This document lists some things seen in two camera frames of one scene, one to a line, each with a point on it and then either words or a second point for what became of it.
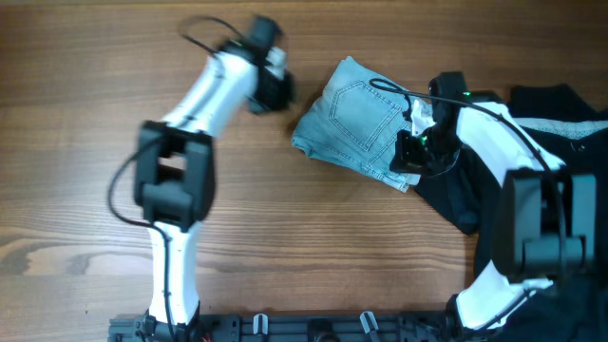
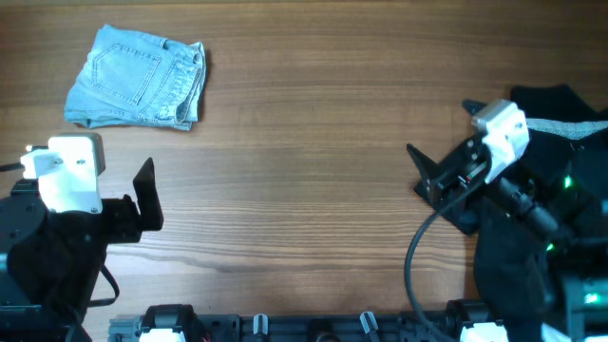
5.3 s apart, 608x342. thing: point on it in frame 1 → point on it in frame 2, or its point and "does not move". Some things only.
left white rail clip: [256, 324] does not move
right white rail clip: [365, 322] does not move
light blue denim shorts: [359, 119] → [130, 79]
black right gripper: [408, 155] → [452, 178]
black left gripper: [260, 106] → [132, 218]
